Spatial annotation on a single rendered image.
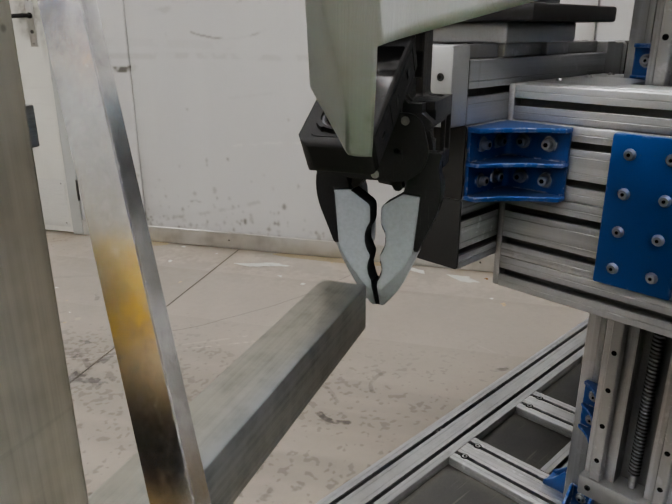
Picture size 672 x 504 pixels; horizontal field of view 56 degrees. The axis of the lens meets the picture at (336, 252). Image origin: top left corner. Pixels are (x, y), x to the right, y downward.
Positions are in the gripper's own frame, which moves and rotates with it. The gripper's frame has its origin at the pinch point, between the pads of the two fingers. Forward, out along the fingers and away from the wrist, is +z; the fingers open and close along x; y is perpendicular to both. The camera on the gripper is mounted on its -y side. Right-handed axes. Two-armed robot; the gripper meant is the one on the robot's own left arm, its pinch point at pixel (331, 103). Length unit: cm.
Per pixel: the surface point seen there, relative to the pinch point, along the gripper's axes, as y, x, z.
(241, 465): -3.8, 5.0, 14.9
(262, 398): -3.1, 7.3, 13.2
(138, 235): -4.6, -2.0, 2.9
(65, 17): -6.5, 0.1, -2.0
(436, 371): 30, 159, 99
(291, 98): -23, 268, 27
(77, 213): -137, 297, 88
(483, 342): 48, 179, 99
